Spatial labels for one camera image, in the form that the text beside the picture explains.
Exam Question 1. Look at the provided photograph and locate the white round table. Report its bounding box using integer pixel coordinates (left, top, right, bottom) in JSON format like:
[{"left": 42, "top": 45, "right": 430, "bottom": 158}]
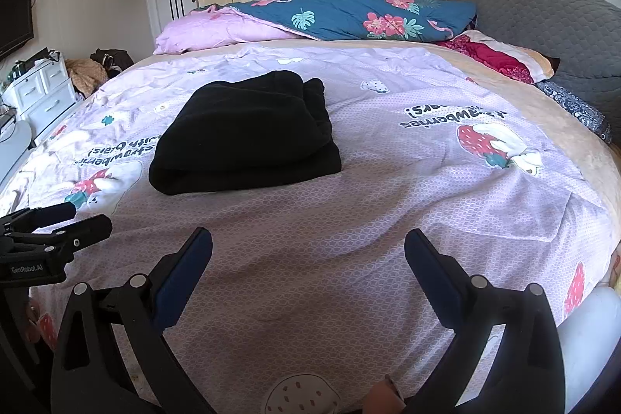
[{"left": 0, "top": 119, "right": 32, "bottom": 187}]

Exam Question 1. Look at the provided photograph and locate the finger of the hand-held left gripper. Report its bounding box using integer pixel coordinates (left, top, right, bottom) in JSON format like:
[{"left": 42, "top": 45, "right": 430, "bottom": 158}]
[
  {"left": 0, "top": 202, "right": 77, "bottom": 236},
  {"left": 12, "top": 214, "right": 113, "bottom": 256}
]

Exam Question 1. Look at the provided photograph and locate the black sweater with orange patches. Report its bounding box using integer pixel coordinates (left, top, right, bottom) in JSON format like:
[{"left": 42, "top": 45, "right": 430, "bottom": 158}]
[{"left": 148, "top": 71, "right": 343, "bottom": 196}]

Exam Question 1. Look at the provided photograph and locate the white rounded object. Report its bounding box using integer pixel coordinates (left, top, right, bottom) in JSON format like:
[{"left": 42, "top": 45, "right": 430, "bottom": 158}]
[{"left": 555, "top": 285, "right": 621, "bottom": 414}]

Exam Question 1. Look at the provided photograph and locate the black television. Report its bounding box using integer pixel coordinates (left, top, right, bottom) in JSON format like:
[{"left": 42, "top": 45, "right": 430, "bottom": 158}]
[{"left": 0, "top": 0, "right": 35, "bottom": 61}]

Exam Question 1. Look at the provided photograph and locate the blue patterned pillow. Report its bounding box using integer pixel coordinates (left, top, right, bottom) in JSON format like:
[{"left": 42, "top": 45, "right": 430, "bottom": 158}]
[{"left": 534, "top": 79, "right": 613, "bottom": 144}]

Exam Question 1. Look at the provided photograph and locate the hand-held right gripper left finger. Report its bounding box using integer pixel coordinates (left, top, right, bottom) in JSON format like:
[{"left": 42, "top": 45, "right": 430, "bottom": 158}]
[{"left": 50, "top": 227, "right": 217, "bottom": 414}]

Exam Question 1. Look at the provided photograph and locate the beige patterned bag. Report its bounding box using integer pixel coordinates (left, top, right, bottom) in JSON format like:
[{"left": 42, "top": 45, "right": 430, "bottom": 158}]
[{"left": 65, "top": 58, "right": 108, "bottom": 97}]

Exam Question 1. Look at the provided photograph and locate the grey quilted headboard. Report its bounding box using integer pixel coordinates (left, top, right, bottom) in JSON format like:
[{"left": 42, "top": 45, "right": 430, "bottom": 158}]
[{"left": 422, "top": 0, "right": 621, "bottom": 138}]

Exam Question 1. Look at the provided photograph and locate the lilac strawberry print bed sheet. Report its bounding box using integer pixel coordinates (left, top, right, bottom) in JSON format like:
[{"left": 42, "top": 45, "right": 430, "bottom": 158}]
[{"left": 0, "top": 43, "right": 617, "bottom": 414}]

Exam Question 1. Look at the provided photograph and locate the red floral pillow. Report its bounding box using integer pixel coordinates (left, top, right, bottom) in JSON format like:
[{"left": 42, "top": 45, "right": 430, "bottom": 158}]
[{"left": 437, "top": 30, "right": 561, "bottom": 85}]

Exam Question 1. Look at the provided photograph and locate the white drawer cabinet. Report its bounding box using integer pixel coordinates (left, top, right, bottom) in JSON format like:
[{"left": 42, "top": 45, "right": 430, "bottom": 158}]
[{"left": 2, "top": 55, "right": 78, "bottom": 143}]

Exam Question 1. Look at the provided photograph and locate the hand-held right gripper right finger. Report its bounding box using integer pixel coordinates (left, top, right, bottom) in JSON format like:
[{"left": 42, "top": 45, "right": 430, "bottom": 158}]
[{"left": 402, "top": 229, "right": 566, "bottom": 414}]

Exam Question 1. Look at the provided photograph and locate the blue floral pink-lined quilt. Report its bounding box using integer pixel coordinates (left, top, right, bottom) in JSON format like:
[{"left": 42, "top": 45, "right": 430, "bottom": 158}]
[{"left": 153, "top": 0, "right": 479, "bottom": 55}]

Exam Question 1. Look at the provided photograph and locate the black bag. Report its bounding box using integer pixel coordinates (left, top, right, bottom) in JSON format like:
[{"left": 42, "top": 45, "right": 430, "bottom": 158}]
[{"left": 90, "top": 49, "right": 135, "bottom": 78}]

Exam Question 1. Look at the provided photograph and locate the person's right hand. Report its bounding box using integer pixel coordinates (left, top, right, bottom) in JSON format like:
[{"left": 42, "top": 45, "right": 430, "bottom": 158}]
[{"left": 366, "top": 375, "right": 406, "bottom": 414}]

